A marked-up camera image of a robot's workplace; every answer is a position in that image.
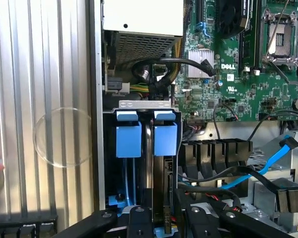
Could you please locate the empty blue disk carrier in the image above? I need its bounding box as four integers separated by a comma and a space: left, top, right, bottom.
108, 111, 143, 208

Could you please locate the grey disk bay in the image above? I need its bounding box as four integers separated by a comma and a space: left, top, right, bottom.
103, 100, 183, 219

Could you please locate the clear round plastic disc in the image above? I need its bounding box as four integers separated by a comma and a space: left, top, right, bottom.
32, 107, 92, 168

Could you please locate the open grey PC case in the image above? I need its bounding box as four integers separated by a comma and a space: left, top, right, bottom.
88, 0, 298, 238

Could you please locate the green Dell motherboard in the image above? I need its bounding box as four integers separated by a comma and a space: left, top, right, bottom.
175, 0, 298, 122

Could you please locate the silver finned heatsink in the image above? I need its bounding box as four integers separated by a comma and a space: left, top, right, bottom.
188, 48, 216, 80

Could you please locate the installed green RAM stick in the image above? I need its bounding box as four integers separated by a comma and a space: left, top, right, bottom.
239, 32, 252, 73

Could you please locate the CPU socket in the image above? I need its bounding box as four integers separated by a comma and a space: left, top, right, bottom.
259, 9, 298, 67

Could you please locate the metal locking lever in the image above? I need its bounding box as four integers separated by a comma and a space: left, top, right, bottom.
264, 0, 291, 62

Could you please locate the silver power supply unit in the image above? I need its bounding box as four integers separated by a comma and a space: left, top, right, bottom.
101, 0, 184, 72

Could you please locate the black plastic cable guide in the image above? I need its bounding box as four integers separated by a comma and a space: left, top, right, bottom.
180, 138, 254, 185

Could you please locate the black wire blue-tabbed plug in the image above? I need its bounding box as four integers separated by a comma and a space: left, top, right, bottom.
178, 165, 298, 213

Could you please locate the light blue data wire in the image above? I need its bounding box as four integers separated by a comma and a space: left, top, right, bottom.
218, 135, 298, 191

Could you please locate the thin black wire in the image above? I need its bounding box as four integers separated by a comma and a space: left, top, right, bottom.
247, 109, 298, 142

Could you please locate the black plastic frame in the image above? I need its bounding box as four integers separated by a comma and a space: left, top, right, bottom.
0, 215, 59, 238

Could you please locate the black sleeved wire with plug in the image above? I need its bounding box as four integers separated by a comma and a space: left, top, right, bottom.
132, 57, 217, 82

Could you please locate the braided black yellow cable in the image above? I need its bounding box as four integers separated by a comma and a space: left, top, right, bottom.
171, 38, 184, 84

